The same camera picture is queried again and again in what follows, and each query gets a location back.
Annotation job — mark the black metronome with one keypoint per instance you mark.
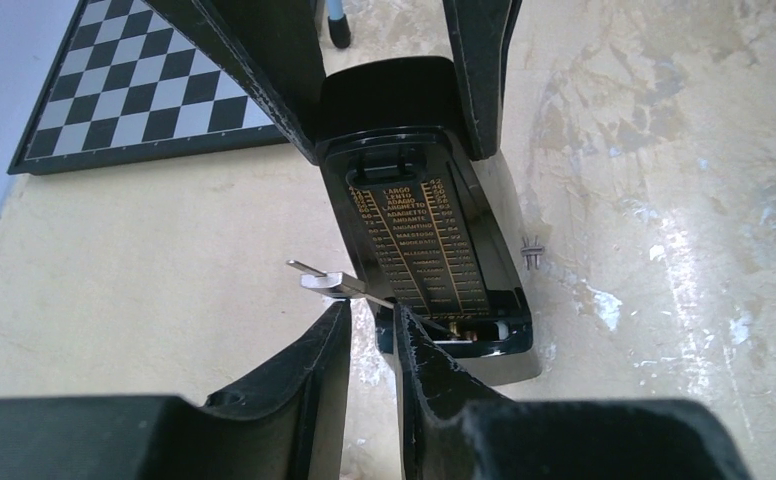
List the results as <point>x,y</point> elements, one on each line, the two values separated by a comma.
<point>392,149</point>

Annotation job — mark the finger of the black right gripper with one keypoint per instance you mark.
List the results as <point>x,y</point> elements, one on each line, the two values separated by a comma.
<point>480,32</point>
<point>270,48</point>

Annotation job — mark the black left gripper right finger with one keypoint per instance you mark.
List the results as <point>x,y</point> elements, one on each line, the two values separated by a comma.
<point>453,426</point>

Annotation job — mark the light blue music stand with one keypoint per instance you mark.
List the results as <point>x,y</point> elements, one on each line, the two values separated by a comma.
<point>337,22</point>

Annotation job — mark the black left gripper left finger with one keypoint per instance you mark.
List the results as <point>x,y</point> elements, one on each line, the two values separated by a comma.
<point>283,420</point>

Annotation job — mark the black white chessboard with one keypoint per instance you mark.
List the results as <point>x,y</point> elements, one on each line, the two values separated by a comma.
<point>126,87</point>

